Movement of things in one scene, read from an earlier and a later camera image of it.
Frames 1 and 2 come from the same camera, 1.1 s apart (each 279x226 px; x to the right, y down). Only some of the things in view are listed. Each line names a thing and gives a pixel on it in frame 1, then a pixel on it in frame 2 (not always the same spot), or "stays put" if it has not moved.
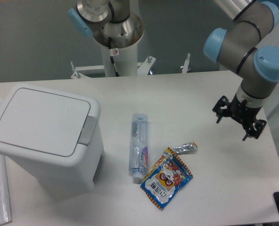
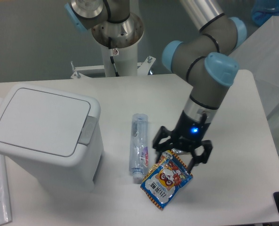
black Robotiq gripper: [241, 112] to [190, 131]
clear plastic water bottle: [138, 151] stays put
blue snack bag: [168, 174] stays put
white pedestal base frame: [143, 68] stays put
